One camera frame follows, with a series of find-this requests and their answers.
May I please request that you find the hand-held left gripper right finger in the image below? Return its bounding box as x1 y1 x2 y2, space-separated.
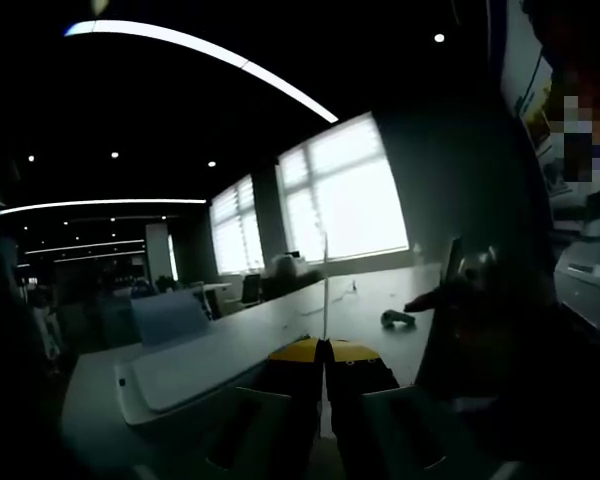
327 339 461 480

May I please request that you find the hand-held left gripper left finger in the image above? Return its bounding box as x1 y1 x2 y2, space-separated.
203 337 327 480

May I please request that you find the white printer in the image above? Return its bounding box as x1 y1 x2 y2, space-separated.
113 288 327 427

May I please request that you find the white paper sheet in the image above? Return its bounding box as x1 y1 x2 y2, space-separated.
320 219 331 436

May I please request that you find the white game controller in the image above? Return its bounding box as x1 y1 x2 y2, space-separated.
382 309 418 331

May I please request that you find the grey office machine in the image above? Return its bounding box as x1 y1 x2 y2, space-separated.
553 216 600 342

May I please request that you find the black office chair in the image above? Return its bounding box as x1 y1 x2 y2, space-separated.
239 273 263 306

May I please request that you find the large window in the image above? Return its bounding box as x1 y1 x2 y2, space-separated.
276 112 411 262

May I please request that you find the white office machine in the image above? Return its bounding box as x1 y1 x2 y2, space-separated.
271 253 307 280

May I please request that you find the narrow window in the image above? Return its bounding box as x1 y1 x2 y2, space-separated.
209 174 266 276

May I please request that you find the printer power cable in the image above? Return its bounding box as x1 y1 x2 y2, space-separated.
299 281 359 317

